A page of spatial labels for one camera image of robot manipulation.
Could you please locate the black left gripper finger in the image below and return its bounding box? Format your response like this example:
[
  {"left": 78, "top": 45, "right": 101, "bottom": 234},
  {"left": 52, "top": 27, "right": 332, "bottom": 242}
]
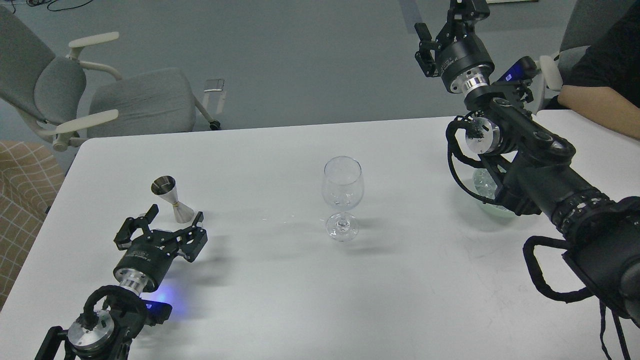
[
  {"left": 165, "top": 211, "right": 204, "bottom": 246},
  {"left": 114, "top": 203, "right": 159, "bottom": 251}
]

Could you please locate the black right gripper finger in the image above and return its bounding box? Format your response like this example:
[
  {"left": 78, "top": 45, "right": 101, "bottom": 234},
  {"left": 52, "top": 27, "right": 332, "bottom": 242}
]
[
  {"left": 414, "top": 22, "right": 441, "bottom": 78},
  {"left": 438, "top": 0, "right": 490, "bottom": 50}
]

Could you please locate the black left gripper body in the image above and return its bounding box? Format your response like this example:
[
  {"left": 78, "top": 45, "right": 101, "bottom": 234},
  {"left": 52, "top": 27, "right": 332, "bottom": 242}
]
[{"left": 113, "top": 228, "right": 208, "bottom": 294}]

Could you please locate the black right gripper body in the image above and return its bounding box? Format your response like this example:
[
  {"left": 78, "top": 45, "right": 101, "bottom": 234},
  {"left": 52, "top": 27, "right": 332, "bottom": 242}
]
[{"left": 434, "top": 35, "right": 495, "bottom": 94}]

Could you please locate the steel double jigger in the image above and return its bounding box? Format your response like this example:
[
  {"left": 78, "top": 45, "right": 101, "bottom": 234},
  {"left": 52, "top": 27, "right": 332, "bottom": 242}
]
[{"left": 150, "top": 175, "right": 195, "bottom": 224}]

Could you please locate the person forearm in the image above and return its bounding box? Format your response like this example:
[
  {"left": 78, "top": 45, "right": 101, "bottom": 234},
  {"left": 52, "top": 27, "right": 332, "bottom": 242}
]
[{"left": 558, "top": 85, "right": 640, "bottom": 141}]

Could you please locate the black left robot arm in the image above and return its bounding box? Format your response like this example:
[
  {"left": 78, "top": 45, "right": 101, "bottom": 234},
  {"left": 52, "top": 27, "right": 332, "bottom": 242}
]
[{"left": 35, "top": 204, "right": 208, "bottom": 360}]

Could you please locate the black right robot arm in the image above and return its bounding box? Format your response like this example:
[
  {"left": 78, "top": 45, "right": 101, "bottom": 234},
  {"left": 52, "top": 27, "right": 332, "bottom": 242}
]
[{"left": 414, "top": 0, "right": 640, "bottom": 360}]

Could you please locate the clear ice cubes pile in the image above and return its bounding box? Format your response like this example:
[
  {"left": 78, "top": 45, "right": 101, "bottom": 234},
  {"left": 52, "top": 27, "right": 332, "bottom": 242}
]
[{"left": 471, "top": 168, "right": 498, "bottom": 199}]

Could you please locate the clear wine glass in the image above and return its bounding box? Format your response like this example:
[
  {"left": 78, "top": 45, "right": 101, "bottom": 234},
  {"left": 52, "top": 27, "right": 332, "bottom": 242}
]
[{"left": 321, "top": 156, "right": 365, "bottom": 242}]

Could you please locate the green bowl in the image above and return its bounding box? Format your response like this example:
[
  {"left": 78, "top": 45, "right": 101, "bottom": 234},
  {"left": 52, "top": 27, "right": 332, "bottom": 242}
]
[{"left": 472, "top": 168, "right": 518, "bottom": 219}]

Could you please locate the grey chair at right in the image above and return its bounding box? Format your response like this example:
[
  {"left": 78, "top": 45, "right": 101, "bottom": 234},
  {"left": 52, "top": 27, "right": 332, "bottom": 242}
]
[{"left": 532, "top": 0, "right": 634, "bottom": 113}]

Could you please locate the grey office chair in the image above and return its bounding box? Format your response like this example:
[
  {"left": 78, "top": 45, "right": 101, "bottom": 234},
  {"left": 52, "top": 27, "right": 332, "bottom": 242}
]
[{"left": 0, "top": 6, "right": 221, "bottom": 152}]

